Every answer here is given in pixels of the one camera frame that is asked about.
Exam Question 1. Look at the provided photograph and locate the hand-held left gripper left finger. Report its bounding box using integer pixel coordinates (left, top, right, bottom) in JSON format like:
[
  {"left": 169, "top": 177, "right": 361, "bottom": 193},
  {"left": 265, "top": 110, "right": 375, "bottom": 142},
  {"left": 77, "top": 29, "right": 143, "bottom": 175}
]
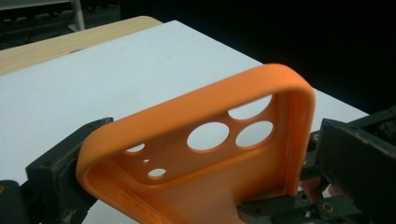
[{"left": 25, "top": 117, "right": 115, "bottom": 224}]

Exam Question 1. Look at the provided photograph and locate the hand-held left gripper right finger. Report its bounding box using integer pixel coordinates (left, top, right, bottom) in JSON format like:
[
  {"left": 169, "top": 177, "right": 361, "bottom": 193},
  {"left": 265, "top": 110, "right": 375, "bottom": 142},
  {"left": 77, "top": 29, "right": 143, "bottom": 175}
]
[{"left": 313, "top": 118, "right": 396, "bottom": 224}]

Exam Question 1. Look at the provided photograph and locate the orange phone case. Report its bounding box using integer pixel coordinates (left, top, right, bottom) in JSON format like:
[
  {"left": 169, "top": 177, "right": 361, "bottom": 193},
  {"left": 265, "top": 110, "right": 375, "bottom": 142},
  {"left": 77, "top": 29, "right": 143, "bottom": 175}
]
[{"left": 75, "top": 63, "right": 317, "bottom": 224}]

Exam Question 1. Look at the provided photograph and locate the light wooden table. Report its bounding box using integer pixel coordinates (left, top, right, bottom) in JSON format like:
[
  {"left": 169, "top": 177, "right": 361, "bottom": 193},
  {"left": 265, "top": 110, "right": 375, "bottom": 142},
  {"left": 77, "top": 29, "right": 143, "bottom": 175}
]
[{"left": 0, "top": 15, "right": 163, "bottom": 77}]

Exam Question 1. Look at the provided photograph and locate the white metal desk frame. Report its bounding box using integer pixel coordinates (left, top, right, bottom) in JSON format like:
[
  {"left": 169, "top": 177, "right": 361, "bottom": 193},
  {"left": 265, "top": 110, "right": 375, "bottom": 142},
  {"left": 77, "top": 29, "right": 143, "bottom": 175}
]
[{"left": 0, "top": 0, "right": 87, "bottom": 33}]

